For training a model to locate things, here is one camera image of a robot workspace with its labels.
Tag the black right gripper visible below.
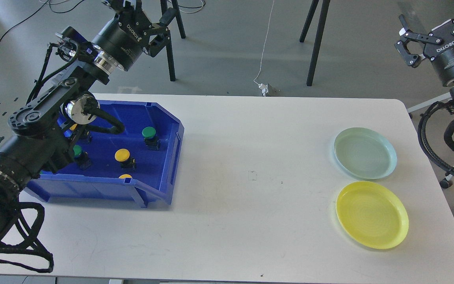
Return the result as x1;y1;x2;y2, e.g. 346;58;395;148
394;15;454;86

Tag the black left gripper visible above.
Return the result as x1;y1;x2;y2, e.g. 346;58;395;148
92;6;179;71

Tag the yellow push button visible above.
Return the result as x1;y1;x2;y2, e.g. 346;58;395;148
114;148;136;170

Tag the green push button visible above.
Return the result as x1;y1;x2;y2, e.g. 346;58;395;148
73;144;92;170

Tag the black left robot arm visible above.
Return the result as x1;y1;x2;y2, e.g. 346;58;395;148
0;0;180;253

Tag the green button right in bin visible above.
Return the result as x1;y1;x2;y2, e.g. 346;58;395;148
141;126;160;151

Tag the light green plate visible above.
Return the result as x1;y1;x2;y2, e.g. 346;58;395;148
333;127;398;180

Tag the yellow button front of bin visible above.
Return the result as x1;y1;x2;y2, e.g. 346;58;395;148
119;174;133;179

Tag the yellow plate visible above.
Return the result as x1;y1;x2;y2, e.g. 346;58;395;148
335;181;409;250

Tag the black stand leg left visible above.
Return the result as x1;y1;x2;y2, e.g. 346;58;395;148
160;0;186;82

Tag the black stand leg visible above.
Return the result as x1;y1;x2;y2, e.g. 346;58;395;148
299;0;330;87
160;0;186;82

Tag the white power adapter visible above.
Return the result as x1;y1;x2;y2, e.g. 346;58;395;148
257;83;281;97

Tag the black stand leg right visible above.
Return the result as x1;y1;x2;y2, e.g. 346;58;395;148
299;0;330;87

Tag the blue plastic bin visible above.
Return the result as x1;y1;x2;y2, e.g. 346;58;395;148
24;101;184;208

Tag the white cable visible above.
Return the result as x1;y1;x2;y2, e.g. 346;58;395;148
253;0;275;85

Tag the black floor cable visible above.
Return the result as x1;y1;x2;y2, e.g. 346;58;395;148
0;0;86;67

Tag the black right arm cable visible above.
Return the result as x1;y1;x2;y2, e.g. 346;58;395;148
417;99;454;188

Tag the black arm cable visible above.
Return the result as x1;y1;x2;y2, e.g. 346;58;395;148
0;202;54;273
417;99;454;188

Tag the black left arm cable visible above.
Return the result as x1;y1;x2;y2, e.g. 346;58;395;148
0;202;54;273

